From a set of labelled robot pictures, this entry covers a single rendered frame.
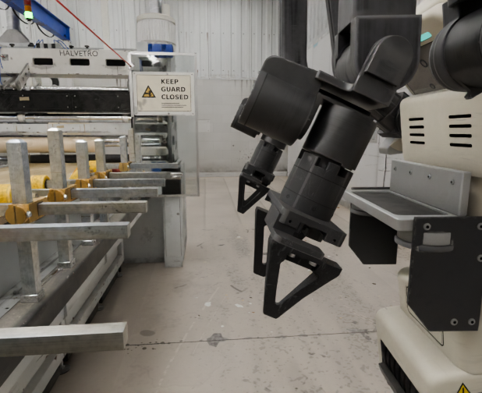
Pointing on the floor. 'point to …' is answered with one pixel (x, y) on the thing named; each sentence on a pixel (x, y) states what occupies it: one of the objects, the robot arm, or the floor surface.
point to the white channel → (105, 24)
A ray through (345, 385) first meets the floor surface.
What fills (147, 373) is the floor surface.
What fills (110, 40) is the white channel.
